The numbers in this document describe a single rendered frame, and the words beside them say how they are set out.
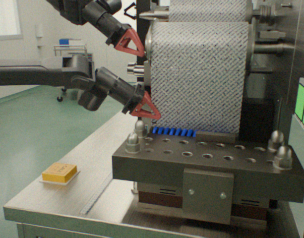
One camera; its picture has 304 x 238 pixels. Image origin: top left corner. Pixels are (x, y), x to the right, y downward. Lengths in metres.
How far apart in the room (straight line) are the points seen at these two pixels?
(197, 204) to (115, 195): 0.22
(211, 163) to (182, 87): 0.24
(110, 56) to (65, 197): 6.13
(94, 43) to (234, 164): 6.41
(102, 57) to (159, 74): 6.13
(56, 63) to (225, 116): 0.44
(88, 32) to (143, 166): 6.40
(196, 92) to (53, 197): 0.44
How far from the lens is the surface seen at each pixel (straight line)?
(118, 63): 6.79
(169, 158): 0.66
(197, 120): 0.82
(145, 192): 0.72
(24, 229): 0.83
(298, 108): 0.57
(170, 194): 0.70
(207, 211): 0.68
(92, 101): 0.84
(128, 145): 0.69
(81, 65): 0.78
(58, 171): 0.88
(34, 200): 0.81
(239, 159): 0.69
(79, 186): 0.84
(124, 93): 0.79
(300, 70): 0.62
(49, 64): 0.78
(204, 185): 0.65
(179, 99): 0.80
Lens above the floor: 1.31
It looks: 18 degrees down
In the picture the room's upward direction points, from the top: straight up
